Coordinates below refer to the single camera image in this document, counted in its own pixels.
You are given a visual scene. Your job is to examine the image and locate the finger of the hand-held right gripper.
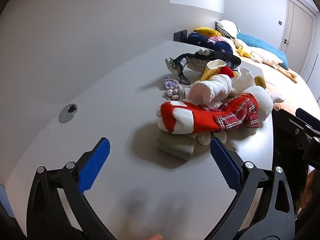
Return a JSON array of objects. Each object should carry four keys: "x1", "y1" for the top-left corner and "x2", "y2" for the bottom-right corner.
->
[{"x1": 296, "y1": 108, "x2": 320, "y2": 129}]

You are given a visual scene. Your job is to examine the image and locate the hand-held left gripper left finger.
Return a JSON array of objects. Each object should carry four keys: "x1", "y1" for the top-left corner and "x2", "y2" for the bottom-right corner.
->
[{"x1": 26, "y1": 137, "x2": 118, "y2": 240}]

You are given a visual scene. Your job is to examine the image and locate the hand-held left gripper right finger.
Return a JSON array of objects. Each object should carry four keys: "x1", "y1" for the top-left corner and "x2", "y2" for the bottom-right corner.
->
[{"x1": 207, "y1": 137, "x2": 297, "y2": 240}]

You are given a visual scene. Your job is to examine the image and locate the white fluffy plush toy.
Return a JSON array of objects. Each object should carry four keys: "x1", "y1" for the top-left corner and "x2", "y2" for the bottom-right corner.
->
[{"x1": 188, "y1": 66, "x2": 255, "y2": 105}]

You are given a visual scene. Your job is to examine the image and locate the white rabbit plush plaid clothes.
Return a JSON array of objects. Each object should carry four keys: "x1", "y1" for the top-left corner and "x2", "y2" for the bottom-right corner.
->
[{"x1": 200, "y1": 85, "x2": 285, "y2": 135}]

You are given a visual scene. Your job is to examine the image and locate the grey cup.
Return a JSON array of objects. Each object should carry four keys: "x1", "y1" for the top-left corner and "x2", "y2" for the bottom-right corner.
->
[{"x1": 155, "y1": 130, "x2": 197, "y2": 161}]

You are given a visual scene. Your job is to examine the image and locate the red and white plush toy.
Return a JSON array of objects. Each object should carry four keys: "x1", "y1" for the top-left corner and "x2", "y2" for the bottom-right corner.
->
[{"x1": 156, "y1": 100, "x2": 227, "y2": 146}]

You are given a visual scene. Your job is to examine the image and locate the olive plush toy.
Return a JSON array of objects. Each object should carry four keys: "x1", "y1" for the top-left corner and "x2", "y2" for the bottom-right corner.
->
[{"x1": 253, "y1": 76, "x2": 267, "y2": 89}]

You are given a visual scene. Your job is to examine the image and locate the white goose plush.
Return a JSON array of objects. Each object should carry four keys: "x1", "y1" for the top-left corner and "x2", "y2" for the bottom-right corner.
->
[{"x1": 250, "y1": 46, "x2": 298, "y2": 83}]

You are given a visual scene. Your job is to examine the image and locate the grey door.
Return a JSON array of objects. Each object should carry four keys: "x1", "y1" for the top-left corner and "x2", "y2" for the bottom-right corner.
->
[{"x1": 279, "y1": 0, "x2": 317, "y2": 77}]

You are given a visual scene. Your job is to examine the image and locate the plaid fabric knot ball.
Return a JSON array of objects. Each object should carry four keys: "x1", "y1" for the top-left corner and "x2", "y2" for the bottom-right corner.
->
[{"x1": 165, "y1": 84, "x2": 185, "y2": 100}]

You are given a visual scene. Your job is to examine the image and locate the yellow duck plush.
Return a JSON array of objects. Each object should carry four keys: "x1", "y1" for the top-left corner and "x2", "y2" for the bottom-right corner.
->
[{"x1": 236, "y1": 45, "x2": 252, "y2": 58}]

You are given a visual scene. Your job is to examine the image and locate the red egg-shaped plush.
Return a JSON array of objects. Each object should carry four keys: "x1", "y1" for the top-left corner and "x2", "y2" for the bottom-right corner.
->
[{"x1": 220, "y1": 66, "x2": 234, "y2": 77}]

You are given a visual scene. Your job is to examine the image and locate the small purple toy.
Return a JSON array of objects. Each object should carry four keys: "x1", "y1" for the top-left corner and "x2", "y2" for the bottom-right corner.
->
[{"x1": 164, "y1": 78, "x2": 179, "y2": 90}]

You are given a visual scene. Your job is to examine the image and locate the dark grey fish plush toy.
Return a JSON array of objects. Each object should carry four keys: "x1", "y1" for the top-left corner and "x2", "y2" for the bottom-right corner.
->
[{"x1": 165, "y1": 49, "x2": 242, "y2": 85}]

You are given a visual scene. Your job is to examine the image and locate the checkered white pillow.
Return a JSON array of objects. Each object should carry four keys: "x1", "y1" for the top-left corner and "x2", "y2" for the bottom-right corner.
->
[{"x1": 215, "y1": 20, "x2": 238, "y2": 40}]

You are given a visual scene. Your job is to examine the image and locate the navy printed pillow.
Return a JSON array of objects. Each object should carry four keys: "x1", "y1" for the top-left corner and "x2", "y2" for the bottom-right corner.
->
[{"x1": 187, "y1": 32, "x2": 233, "y2": 54}]

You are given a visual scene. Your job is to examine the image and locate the yellow plush pillow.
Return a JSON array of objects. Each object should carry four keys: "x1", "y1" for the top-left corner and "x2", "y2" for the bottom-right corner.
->
[{"x1": 194, "y1": 27, "x2": 222, "y2": 37}]

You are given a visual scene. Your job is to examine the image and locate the silver desk cable grommet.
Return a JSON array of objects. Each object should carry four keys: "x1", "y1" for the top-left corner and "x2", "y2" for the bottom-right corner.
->
[{"x1": 59, "y1": 104, "x2": 78, "y2": 123}]

